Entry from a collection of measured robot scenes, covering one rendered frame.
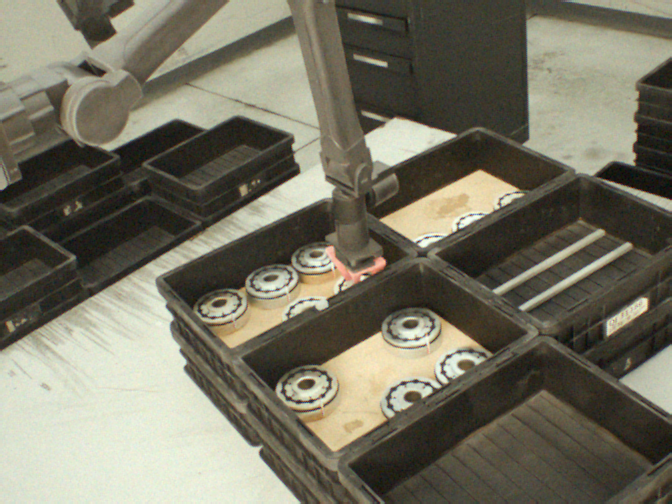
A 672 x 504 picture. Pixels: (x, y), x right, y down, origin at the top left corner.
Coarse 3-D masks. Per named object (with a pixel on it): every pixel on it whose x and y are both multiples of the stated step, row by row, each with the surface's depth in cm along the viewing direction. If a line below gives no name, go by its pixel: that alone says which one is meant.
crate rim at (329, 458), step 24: (408, 264) 159; (432, 264) 158; (360, 288) 155; (312, 312) 151; (504, 312) 145; (528, 336) 139; (240, 360) 143; (264, 384) 138; (456, 384) 132; (288, 408) 133; (408, 408) 129; (312, 432) 128; (336, 456) 124
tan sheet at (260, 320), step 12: (240, 288) 177; (300, 288) 174; (312, 288) 174; (324, 288) 173; (252, 312) 170; (264, 312) 170; (276, 312) 169; (252, 324) 167; (264, 324) 167; (276, 324) 166; (228, 336) 165; (240, 336) 165; (252, 336) 164
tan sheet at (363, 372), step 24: (456, 336) 156; (336, 360) 156; (360, 360) 155; (384, 360) 154; (408, 360) 153; (432, 360) 152; (360, 384) 150; (384, 384) 149; (336, 408) 146; (360, 408) 145; (336, 432) 141; (360, 432) 141
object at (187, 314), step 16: (304, 208) 180; (272, 224) 176; (368, 224) 171; (240, 240) 173; (208, 256) 170; (416, 256) 161; (176, 272) 167; (384, 272) 158; (160, 288) 164; (352, 288) 155; (176, 304) 159; (192, 320) 154; (288, 320) 150; (208, 336) 150; (256, 336) 148; (224, 352) 146
